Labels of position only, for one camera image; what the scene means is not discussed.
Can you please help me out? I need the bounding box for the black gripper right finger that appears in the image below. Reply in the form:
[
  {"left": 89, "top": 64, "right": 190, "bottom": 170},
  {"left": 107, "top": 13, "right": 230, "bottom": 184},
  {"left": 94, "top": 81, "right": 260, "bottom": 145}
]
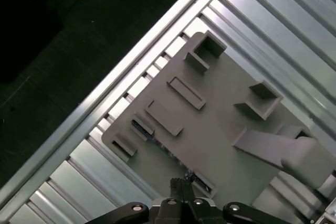
[{"left": 183, "top": 179, "right": 292, "bottom": 224}]

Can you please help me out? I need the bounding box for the grey parts rack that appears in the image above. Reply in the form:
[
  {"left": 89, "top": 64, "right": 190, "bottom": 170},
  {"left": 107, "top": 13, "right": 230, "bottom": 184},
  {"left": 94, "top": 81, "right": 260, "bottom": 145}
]
[{"left": 101, "top": 31, "right": 336, "bottom": 224}]

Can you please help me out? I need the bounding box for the RAM stick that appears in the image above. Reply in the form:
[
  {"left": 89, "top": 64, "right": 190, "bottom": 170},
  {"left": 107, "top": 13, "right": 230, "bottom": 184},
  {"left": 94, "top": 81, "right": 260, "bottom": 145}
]
[{"left": 131, "top": 120, "right": 214, "bottom": 194}]

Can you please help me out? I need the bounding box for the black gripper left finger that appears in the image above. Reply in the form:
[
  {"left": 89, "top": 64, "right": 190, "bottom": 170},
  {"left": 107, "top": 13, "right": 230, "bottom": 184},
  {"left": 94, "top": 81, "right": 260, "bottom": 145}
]
[{"left": 89, "top": 177, "right": 184, "bottom": 224}]

